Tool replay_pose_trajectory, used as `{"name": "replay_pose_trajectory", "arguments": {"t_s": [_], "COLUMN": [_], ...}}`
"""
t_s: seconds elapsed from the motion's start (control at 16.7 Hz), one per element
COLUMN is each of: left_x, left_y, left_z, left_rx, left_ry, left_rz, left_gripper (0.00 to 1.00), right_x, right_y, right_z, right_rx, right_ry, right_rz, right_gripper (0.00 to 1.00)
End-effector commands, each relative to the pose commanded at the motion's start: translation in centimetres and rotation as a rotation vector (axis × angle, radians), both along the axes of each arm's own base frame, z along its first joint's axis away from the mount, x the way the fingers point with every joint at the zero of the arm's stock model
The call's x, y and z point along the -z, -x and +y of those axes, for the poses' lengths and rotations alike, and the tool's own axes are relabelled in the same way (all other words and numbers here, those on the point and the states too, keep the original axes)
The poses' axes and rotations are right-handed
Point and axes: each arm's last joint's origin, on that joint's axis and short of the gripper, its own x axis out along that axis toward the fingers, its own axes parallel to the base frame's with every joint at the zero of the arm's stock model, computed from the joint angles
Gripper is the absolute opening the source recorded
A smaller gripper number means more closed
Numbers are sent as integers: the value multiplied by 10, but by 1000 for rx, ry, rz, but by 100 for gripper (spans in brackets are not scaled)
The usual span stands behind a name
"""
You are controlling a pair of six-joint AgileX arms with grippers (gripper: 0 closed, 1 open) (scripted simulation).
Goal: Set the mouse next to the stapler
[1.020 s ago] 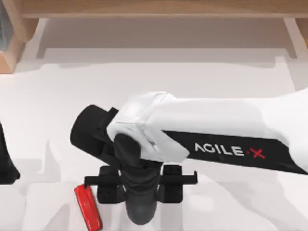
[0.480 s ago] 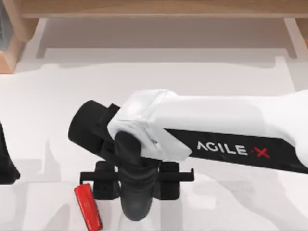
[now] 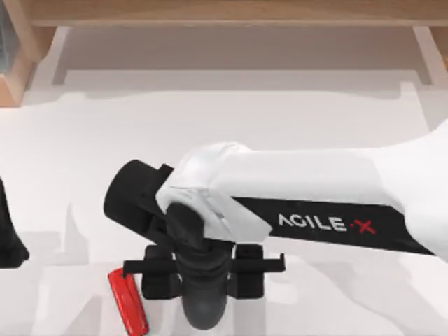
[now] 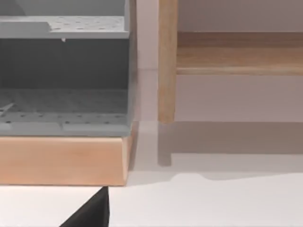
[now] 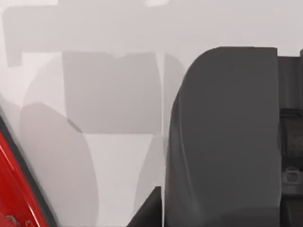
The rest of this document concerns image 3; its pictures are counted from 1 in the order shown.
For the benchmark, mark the red stapler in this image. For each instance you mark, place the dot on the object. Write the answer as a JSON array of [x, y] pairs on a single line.
[[129, 301]]

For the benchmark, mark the grey blue panel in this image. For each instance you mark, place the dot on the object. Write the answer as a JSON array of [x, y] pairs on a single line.
[[6, 35]]

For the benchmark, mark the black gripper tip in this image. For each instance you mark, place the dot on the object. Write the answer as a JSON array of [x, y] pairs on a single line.
[[10, 238]]

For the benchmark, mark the wooden cupboard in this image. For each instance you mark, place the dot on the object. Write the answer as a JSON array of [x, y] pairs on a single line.
[[210, 12]]

